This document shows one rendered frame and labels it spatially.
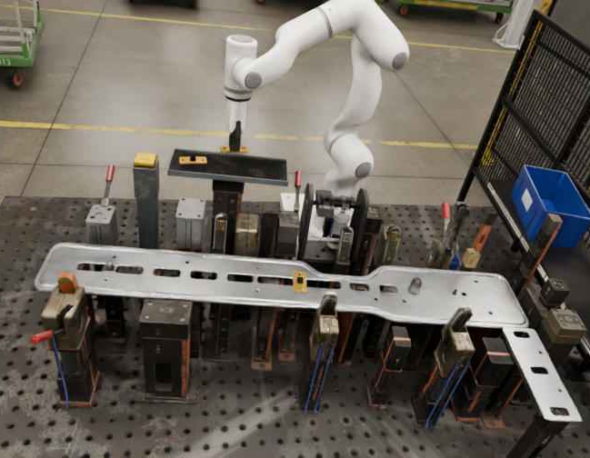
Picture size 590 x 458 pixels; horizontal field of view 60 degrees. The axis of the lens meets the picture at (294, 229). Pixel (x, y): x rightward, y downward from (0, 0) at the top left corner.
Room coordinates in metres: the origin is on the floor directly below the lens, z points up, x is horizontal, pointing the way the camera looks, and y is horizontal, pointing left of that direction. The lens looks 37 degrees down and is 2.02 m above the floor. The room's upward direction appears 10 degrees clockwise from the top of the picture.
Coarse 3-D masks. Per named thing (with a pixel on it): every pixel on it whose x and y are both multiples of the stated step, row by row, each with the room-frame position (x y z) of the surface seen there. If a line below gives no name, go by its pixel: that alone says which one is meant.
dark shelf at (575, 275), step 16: (496, 192) 1.74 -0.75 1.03; (512, 208) 1.64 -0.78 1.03; (512, 224) 1.56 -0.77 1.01; (528, 240) 1.45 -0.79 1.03; (544, 256) 1.37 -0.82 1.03; (560, 256) 1.39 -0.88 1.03; (576, 256) 1.41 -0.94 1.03; (544, 272) 1.30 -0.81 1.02; (560, 272) 1.31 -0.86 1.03; (576, 272) 1.32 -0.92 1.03; (576, 288) 1.24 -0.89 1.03; (576, 304) 1.16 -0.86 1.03
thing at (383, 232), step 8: (384, 224) 1.34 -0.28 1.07; (392, 224) 1.35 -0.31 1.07; (384, 232) 1.30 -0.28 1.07; (376, 240) 1.34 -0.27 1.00; (384, 240) 1.28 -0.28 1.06; (400, 240) 1.28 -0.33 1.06; (376, 248) 1.32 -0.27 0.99; (384, 248) 1.27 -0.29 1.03; (376, 256) 1.29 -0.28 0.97; (376, 264) 1.27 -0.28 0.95; (384, 264) 1.27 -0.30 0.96; (392, 264) 1.29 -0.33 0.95; (368, 272) 1.34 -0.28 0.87; (368, 320) 1.27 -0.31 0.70
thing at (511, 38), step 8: (520, 0) 7.84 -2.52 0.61; (528, 0) 7.79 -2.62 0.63; (520, 8) 7.78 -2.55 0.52; (528, 8) 7.81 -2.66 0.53; (512, 16) 7.88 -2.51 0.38; (520, 16) 7.79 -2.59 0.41; (512, 24) 7.82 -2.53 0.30; (520, 24) 7.80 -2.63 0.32; (496, 32) 7.85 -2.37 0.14; (512, 32) 7.78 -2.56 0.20; (520, 32) 7.81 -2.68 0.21; (496, 40) 7.91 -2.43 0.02; (504, 40) 7.84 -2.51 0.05; (512, 40) 7.79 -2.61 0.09; (512, 48) 7.69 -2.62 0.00
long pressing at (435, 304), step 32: (64, 256) 1.02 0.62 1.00; (96, 256) 1.04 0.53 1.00; (128, 256) 1.07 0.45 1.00; (160, 256) 1.09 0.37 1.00; (192, 256) 1.11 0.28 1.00; (224, 256) 1.13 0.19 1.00; (96, 288) 0.93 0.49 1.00; (128, 288) 0.95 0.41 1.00; (160, 288) 0.97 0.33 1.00; (192, 288) 0.99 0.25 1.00; (224, 288) 1.01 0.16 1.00; (256, 288) 1.03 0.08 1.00; (288, 288) 1.05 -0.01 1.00; (320, 288) 1.07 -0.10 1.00; (448, 288) 1.17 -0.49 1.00; (480, 288) 1.19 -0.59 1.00; (416, 320) 1.02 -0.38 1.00; (448, 320) 1.04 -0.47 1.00; (480, 320) 1.06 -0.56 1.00; (512, 320) 1.08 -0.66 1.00
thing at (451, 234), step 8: (456, 208) 1.30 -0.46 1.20; (464, 208) 1.28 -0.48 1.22; (456, 216) 1.30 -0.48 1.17; (464, 216) 1.27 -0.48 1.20; (448, 224) 1.30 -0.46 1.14; (456, 224) 1.30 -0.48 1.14; (448, 232) 1.29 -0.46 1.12; (456, 232) 1.30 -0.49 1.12; (448, 240) 1.28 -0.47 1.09; (456, 240) 1.29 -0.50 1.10
